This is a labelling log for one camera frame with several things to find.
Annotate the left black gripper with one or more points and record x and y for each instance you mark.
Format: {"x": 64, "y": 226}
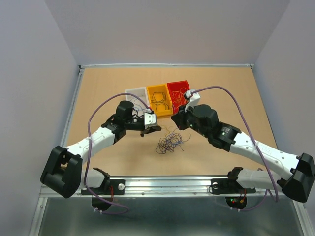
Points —
{"x": 150, "y": 129}

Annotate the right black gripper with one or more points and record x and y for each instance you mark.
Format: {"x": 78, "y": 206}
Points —
{"x": 179, "y": 118}

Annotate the white plastic bin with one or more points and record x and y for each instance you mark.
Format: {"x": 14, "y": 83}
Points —
{"x": 140, "y": 92}

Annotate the red plastic bin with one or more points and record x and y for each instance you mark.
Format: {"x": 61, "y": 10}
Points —
{"x": 177, "y": 90}

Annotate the yellow plastic bin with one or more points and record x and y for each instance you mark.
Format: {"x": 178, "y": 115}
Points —
{"x": 159, "y": 100}

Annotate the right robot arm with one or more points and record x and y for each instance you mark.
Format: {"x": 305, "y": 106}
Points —
{"x": 289, "y": 173}

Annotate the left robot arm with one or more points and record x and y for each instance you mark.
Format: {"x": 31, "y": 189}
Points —
{"x": 63, "y": 171}

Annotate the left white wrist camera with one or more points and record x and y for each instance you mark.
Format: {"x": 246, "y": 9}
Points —
{"x": 150, "y": 119}

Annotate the aluminium front rail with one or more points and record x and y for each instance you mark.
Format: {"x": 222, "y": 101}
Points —
{"x": 161, "y": 186}

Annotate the aluminium rail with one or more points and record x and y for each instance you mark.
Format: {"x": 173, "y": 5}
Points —
{"x": 71, "y": 109}
{"x": 140, "y": 65}
{"x": 161, "y": 186}

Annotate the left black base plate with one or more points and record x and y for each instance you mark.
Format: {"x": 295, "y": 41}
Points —
{"x": 115, "y": 186}

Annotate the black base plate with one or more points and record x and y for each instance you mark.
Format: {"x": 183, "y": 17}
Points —
{"x": 115, "y": 186}
{"x": 226, "y": 186}

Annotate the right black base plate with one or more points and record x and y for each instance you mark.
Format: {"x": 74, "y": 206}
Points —
{"x": 226, "y": 186}

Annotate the aluminium back rail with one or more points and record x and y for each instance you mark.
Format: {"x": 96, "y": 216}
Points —
{"x": 140, "y": 65}

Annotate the aluminium left side rail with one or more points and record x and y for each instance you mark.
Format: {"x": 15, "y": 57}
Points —
{"x": 71, "y": 109}

